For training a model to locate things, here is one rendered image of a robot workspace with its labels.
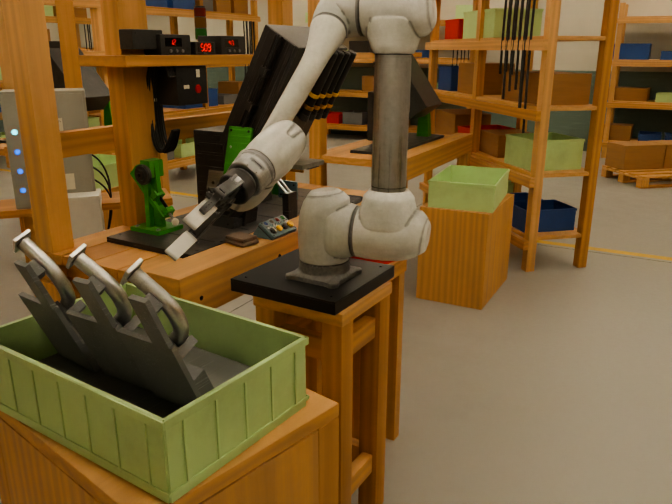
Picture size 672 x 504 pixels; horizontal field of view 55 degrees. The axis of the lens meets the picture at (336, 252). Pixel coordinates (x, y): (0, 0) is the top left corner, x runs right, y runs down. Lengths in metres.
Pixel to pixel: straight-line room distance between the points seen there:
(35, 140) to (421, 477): 1.84
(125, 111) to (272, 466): 1.60
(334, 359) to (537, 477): 1.12
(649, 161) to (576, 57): 2.85
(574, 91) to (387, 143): 3.26
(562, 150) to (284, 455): 3.88
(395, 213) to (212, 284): 0.66
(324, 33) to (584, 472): 1.92
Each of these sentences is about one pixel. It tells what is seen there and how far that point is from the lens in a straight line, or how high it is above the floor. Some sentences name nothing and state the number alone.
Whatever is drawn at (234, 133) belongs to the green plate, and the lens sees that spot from 2.59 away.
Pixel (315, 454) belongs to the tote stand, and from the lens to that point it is 1.51.
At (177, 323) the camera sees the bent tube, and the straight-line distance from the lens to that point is 1.23.
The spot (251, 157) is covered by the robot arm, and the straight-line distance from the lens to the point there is 1.39.
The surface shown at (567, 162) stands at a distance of 5.00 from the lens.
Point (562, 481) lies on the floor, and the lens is 2.73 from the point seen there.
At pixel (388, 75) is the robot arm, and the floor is 1.50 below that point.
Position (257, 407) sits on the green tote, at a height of 0.87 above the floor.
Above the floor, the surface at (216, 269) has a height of 0.88.
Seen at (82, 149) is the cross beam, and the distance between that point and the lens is 2.59.
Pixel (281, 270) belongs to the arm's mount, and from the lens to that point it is 2.05.
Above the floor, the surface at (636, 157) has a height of 0.30.
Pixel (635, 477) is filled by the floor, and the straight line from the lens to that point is 2.85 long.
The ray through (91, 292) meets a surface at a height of 1.12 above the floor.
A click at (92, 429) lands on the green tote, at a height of 0.87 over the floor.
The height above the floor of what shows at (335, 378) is 0.64.
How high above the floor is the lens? 1.56
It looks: 18 degrees down
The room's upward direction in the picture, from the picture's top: straight up
